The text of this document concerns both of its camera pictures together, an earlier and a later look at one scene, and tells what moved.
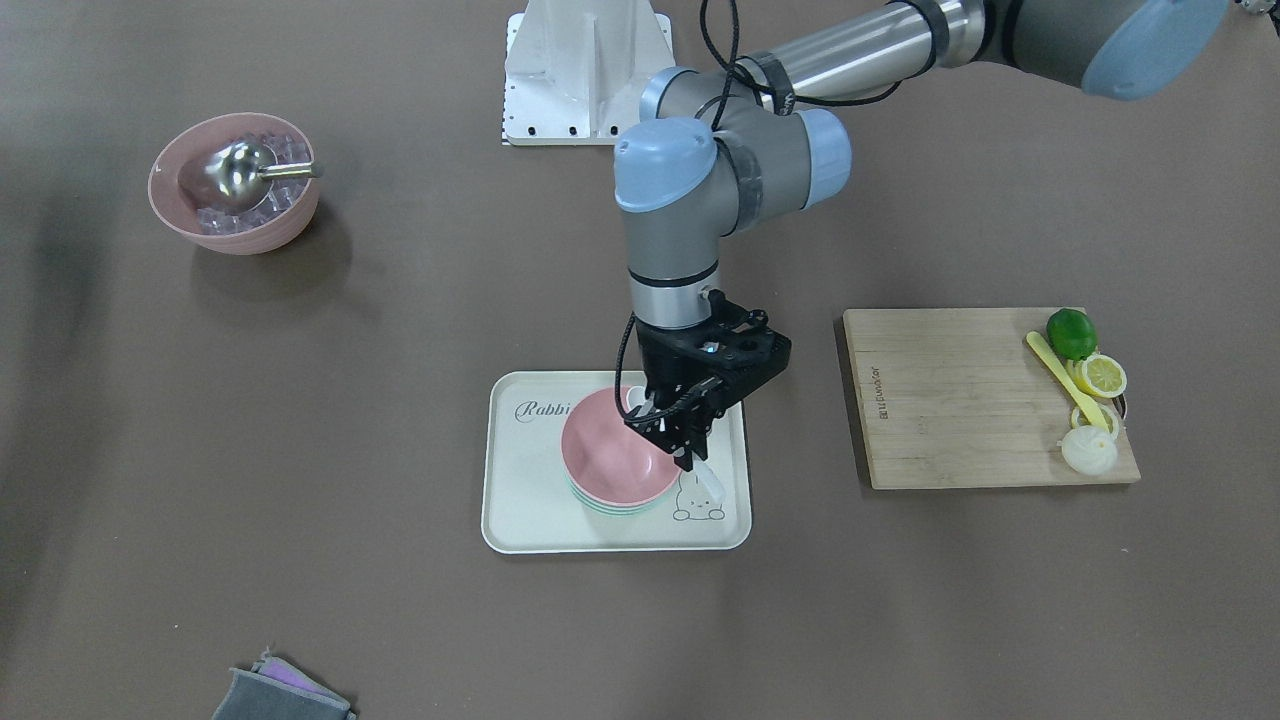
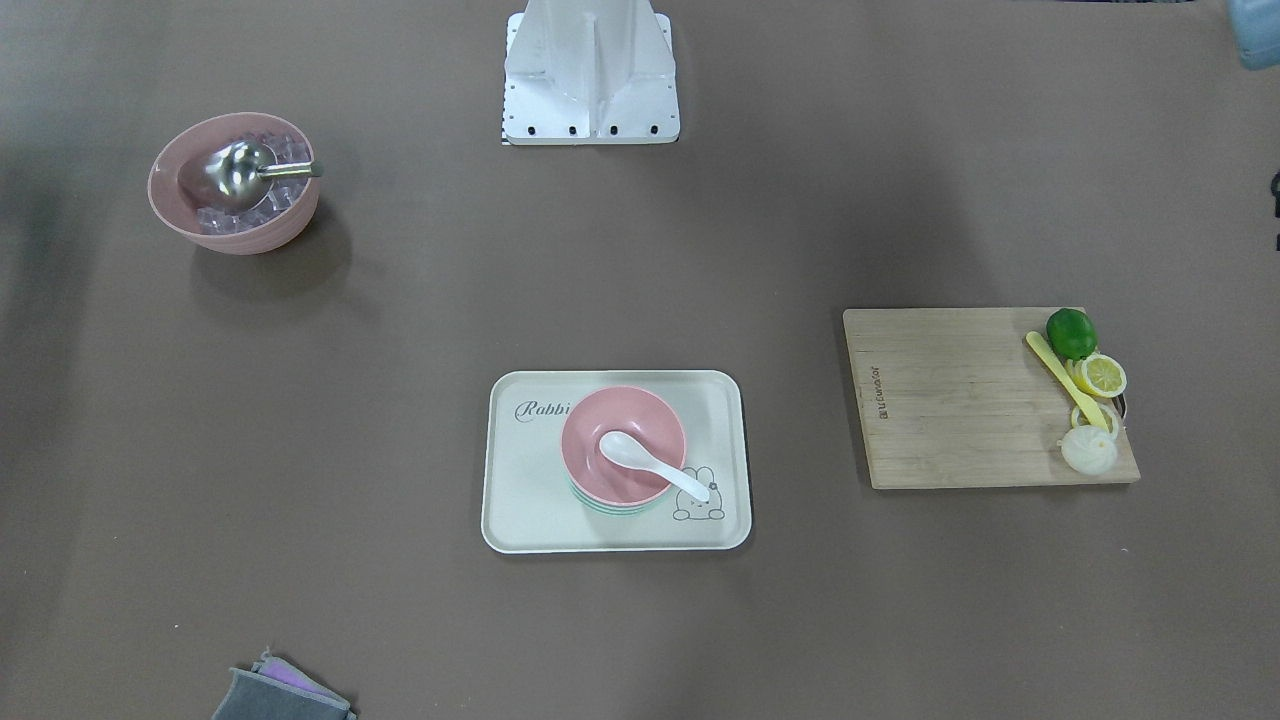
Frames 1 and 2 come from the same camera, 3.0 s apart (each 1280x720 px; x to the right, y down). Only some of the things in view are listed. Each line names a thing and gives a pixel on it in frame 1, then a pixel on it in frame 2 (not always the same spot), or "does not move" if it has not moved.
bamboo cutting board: (959, 398) does not move
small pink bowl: (610, 460) does not move
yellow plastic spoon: (1086, 406) does not move
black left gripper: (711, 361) to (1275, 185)
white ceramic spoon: (639, 401) to (625, 449)
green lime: (1072, 333) does not move
